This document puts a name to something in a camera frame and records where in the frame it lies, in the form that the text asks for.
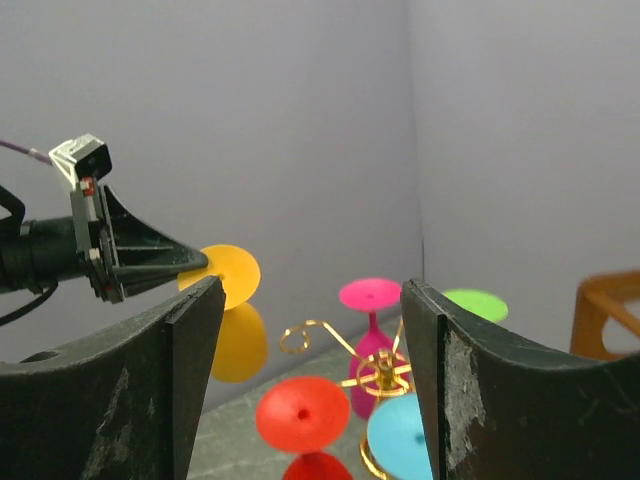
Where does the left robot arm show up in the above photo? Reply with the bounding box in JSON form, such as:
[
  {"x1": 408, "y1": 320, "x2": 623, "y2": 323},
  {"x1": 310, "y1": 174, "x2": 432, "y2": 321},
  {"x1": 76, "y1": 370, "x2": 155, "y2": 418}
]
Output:
[{"x1": 1, "y1": 185, "x2": 208, "y2": 303}]

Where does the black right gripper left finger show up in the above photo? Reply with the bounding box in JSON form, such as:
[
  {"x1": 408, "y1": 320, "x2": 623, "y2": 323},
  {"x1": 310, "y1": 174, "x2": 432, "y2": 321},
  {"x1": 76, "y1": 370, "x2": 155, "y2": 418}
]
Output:
[{"x1": 1, "y1": 276, "x2": 225, "y2": 479}]

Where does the blue plastic wine glass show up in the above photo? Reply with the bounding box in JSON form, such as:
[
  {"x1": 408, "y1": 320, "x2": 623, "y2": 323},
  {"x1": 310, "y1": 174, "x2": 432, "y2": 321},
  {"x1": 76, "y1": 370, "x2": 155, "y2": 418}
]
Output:
[{"x1": 367, "y1": 393, "x2": 433, "y2": 480}]

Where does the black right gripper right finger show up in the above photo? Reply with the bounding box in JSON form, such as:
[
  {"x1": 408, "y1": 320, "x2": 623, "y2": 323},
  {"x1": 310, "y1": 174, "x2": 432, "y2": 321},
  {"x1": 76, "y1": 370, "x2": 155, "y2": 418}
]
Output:
[{"x1": 401, "y1": 279, "x2": 639, "y2": 480}]

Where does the green plastic wine glass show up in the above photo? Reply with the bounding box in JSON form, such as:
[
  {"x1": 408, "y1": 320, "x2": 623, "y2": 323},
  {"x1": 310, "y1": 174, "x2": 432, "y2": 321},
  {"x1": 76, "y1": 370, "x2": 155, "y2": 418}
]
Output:
[{"x1": 444, "y1": 288, "x2": 509, "y2": 323}]

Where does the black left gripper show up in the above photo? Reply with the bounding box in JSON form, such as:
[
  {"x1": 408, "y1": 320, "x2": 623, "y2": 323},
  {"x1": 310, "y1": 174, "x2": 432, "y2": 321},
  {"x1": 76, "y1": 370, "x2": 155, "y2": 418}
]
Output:
[{"x1": 1, "y1": 185, "x2": 208, "y2": 303}]

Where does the pink plastic wine glass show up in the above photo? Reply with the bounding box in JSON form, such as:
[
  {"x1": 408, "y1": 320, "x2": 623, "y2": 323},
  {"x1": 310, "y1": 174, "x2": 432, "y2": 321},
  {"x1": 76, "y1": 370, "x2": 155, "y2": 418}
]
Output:
[{"x1": 339, "y1": 277, "x2": 401, "y2": 420}]

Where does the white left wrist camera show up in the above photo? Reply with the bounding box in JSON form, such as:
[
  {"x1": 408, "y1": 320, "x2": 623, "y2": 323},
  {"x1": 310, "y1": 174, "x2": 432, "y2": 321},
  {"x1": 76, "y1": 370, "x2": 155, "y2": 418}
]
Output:
[{"x1": 48, "y1": 133, "x2": 112, "y2": 192}]

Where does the red plastic wine glass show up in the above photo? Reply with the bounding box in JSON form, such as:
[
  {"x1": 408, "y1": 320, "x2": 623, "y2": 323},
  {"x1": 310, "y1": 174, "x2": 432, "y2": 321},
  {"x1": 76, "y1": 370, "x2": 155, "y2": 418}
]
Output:
[{"x1": 255, "y1": 376, "x2": 352, "y2": 480}]

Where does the orange plastic wine glass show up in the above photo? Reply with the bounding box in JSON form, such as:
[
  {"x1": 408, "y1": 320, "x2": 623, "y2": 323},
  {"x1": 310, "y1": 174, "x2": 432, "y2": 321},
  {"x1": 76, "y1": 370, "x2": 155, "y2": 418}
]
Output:
[{"x1": 177, "y1": 244, "x2": 268, "y2": 383}]

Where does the wooden shelf rack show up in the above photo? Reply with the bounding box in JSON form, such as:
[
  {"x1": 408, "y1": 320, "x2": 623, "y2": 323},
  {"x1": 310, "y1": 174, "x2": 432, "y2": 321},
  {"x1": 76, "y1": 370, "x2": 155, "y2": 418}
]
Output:
[{"x1": 569, "y1": 270, "x2": 639, "y2": 361}]

